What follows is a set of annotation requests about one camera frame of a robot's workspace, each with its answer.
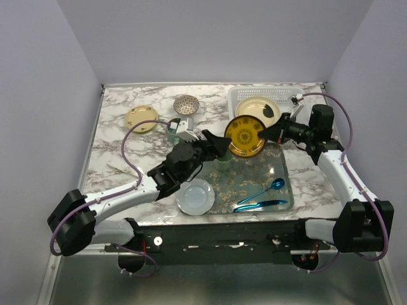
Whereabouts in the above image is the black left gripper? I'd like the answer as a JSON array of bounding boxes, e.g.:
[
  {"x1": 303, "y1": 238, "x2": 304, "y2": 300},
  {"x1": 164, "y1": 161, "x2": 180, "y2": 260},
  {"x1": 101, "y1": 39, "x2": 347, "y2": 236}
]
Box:
[{"x1": 180, "y1": 130, "x2": 231, "y2": 182}]

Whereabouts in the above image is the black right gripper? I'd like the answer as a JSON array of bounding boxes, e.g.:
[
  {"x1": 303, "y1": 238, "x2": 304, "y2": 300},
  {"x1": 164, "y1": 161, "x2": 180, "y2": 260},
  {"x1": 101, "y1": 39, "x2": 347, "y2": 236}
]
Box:
[{"x1": 259, "y1": 112, "x2": 315, "y2": 144}]

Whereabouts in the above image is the cream plate with black mark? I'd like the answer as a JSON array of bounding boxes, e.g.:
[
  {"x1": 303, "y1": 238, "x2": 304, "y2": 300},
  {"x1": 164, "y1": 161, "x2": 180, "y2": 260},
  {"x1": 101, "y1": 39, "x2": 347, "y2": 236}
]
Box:
[{"x1": 235, "y1": 96, "x2": 282, "y2": 127}]

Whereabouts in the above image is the yellow patterned plate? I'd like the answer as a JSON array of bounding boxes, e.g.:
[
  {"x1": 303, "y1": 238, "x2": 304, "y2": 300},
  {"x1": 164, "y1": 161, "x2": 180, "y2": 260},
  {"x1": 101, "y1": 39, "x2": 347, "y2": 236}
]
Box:
[{"x1": 224, "y1": 115, "x2": 266, "y2": 158}]

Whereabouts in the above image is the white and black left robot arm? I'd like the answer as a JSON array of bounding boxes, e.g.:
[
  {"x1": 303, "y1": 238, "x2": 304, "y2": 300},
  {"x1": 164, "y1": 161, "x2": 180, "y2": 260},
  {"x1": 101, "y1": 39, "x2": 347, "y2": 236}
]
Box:
[{"x1": 47, "y1": 130, "x2": 231, "y2": 256}]

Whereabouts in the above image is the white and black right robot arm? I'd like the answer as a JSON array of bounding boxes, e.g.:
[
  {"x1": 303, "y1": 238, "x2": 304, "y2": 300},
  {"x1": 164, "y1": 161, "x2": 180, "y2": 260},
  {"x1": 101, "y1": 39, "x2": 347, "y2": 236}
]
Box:
[{"x1": 258, "y1": 105, "x2": 394, "y2": 253}]

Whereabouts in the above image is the white perforated plastic bin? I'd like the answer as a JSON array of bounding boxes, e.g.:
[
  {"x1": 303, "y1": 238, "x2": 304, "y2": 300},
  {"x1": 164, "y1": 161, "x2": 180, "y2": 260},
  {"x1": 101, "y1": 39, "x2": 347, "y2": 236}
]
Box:
[{"x1": 227, "y1": 86, "x2": 305, "y2": 119}]

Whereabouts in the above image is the light green ceramic cup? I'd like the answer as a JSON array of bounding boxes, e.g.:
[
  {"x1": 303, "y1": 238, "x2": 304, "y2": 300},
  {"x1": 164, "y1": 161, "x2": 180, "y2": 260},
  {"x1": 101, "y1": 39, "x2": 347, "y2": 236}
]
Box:
[{"x1": 214, "y1": 151, "x2": 233, "y2": 172}]

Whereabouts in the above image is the teal glazed ceramic mug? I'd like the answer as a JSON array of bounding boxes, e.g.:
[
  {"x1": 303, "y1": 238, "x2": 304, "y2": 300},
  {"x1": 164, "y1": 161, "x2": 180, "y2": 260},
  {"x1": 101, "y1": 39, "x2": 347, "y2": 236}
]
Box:
[{"x1": 165, "y1": 118, "x2": 183, "y2": 145}]

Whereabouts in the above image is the patterned small ceramic bowl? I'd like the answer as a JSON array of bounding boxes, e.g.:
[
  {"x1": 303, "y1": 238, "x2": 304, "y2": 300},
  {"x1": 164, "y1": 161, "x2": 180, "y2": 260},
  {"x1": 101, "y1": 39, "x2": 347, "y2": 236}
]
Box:
[{"x1": 173, "y1": 95, "x2": 200, "y2": 116}]

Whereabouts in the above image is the teal floral serving tray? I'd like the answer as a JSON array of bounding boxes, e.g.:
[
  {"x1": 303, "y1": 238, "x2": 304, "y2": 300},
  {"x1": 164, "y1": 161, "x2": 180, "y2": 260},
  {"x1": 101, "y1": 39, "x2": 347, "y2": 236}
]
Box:
[{"x1": 197, "y1": 143, "x2": 294, "y2": 215}]

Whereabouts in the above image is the blue metallic spoon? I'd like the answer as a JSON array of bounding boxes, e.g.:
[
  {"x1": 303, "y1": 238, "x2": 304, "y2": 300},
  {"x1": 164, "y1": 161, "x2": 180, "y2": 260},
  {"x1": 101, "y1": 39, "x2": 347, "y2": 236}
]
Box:
[{"x1": 237, "y1": 178, "x2": 285, "y2": 205}]

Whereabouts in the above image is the light blue scalloped plate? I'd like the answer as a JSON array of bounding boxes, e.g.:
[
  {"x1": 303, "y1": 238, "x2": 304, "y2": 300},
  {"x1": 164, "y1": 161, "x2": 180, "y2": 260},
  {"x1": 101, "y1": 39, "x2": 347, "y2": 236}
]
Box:
[{"x1": 176, "y1": 179, "x2": 215, "y2": 216}]

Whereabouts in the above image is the blue metallic knife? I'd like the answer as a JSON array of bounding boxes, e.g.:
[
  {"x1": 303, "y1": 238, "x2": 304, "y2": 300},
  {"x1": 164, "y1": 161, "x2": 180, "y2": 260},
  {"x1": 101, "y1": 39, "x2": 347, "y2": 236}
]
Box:
[{"x1": 233, "y1": 200, "x2": 287, "y2": 213}]

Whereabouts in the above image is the cream floral plate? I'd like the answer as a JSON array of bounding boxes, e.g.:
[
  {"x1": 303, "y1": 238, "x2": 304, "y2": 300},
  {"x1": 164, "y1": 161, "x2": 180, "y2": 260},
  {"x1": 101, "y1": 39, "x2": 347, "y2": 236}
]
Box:
[{"x1": 125, "y1": 105, "x2": 159, "y2": 133}]

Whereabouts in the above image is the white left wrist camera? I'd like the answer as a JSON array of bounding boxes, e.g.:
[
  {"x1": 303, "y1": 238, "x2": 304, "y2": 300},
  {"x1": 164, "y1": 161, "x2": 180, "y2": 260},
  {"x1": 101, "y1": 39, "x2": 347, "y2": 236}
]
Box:
[{"x1": 176, "y1": 117, "x2": 197, "y2": 142}]

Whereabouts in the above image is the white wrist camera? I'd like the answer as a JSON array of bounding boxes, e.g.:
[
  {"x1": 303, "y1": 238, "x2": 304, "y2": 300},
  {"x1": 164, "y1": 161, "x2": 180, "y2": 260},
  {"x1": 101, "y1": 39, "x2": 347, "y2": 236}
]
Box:
[
  {"x1": 176, "y1": 117, "x2": 197, "y2": 142},
  {"x1": 289, "y1": 93, "x2": 304, "y2": 119}
]

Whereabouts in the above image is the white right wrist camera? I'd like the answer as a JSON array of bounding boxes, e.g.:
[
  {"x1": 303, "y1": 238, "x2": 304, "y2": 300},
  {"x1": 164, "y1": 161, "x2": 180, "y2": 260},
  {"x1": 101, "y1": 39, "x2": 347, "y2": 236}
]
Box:
[{"x1": 289, "y1": 93, "x2": 304, "y2": 119}]

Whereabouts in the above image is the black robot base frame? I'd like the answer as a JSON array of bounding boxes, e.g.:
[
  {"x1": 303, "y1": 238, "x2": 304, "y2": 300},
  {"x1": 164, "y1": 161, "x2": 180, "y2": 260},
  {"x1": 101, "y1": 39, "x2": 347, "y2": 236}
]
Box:
[{"x1": 124, "y1": 220, "x2": 330, "y2": 266}]

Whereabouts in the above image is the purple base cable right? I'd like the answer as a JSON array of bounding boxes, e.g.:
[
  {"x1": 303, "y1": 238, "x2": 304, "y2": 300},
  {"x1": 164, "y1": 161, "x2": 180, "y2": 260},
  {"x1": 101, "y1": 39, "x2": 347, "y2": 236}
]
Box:
[{"x1": 297, "y1": 250, "x2": 341, "y2": 275}]

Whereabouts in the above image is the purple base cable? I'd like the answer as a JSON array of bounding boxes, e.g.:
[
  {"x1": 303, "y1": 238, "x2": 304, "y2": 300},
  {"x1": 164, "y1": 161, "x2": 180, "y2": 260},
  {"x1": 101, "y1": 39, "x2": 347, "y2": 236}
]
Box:
[
  {"x1": 109, "y1": 243, "x2": 159, "y2": 279},
  {"x1": 297, "y1": 250, "x2": 341, "y2": 275}
]

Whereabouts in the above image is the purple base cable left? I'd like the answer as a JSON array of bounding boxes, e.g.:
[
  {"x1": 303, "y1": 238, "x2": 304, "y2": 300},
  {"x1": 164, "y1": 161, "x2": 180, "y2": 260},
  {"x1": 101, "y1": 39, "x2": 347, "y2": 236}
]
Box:
[{"x1": 109, "y1": 243, "x2": 159, "y2": 279}]

